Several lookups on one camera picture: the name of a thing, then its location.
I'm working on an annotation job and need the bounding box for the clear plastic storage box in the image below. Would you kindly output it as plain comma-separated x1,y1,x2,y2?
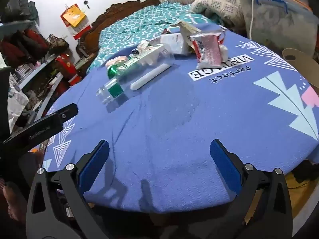
233,0,319,63

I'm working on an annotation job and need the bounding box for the white cable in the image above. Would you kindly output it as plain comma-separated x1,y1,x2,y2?
249,0,267,40

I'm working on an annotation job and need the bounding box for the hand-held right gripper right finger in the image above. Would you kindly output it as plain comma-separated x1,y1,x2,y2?
210,139,293,239

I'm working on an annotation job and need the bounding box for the green and white box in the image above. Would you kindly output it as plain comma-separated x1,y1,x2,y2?
117,44,166,72

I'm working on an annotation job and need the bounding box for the dark red clothes pile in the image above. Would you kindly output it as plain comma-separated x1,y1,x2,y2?
0,28,49,64

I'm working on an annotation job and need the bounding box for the pink round lid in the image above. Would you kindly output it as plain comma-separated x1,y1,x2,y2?
106,56,127,68

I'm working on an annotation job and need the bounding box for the tan cardboard piece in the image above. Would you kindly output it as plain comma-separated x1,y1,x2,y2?
282,48,319,87

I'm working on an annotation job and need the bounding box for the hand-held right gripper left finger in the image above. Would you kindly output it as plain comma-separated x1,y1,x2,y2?
26,139,110,239

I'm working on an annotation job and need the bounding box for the blue printed tablecloth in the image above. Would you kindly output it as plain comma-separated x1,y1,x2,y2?
42,22,319,213

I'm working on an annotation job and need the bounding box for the metal storage shelf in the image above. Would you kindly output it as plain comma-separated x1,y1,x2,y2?
0,20,75,140

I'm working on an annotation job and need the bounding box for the teal patterned bedsheet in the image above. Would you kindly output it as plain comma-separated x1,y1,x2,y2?
86,1,225,74

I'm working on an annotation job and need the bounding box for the white plastic tube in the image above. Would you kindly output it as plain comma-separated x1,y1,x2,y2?
131,63,172,91

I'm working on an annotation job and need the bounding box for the red bag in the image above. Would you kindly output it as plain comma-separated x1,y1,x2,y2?
55,53,83,86

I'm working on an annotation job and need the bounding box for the clear bottle with green label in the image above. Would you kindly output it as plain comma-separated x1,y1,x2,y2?
95,51,175,105

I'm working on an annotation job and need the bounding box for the red yellow wall calendar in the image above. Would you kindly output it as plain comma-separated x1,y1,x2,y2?
60,4,91,40

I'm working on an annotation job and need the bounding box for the shiny green wrapper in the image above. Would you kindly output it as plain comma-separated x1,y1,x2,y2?
107,65,123,79

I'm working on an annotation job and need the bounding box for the carved wooden headboard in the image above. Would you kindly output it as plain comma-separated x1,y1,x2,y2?
76,0,161,72

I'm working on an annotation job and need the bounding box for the clear packet with red label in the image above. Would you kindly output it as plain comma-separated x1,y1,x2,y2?
190,28,223,70

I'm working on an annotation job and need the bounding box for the brown bag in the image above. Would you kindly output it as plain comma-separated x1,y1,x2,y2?
47,34,70,53

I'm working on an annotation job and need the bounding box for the grey patterned blanket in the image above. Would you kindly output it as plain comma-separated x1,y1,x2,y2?
191,0,250,34

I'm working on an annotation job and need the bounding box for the long white box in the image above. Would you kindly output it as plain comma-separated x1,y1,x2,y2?
159,33,190,55

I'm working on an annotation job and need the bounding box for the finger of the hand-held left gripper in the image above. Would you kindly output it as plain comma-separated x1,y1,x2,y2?
0,103,79,156

